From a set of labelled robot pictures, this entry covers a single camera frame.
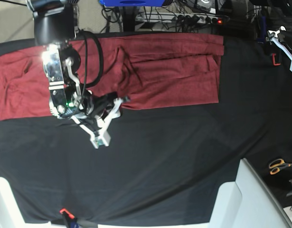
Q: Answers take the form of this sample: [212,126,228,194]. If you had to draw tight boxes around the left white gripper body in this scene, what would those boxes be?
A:
[266,26,292,72]

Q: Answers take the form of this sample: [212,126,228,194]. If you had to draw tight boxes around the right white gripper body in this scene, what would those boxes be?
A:
[71,97,130,149]

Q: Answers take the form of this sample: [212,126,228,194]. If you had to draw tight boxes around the red long-sleeve T-shirt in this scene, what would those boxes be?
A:
[0,33,224,120]

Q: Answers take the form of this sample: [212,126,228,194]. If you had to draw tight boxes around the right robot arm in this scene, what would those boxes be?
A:
[26,0,129,149]

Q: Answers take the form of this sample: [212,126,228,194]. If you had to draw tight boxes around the orange and black clamp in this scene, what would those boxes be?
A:
[272,53,282,66]

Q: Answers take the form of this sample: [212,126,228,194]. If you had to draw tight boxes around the black table cloth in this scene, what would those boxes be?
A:
[0,37,292,226]

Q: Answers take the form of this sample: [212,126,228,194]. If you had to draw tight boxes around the orange and blue clamp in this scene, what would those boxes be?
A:
[59,208,80,228]

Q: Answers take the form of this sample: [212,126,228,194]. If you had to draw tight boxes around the blue plastic box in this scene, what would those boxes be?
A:
[99,0,165,7]

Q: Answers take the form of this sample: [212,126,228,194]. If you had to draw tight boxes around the white power strip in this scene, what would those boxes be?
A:
[176,14,229,26]

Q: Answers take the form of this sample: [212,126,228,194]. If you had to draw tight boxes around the black stand post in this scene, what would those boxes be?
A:
[120,7,138,32]

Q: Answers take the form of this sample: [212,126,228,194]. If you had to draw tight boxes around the yellow-handled scissors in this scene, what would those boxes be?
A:
[268,159,292,175]

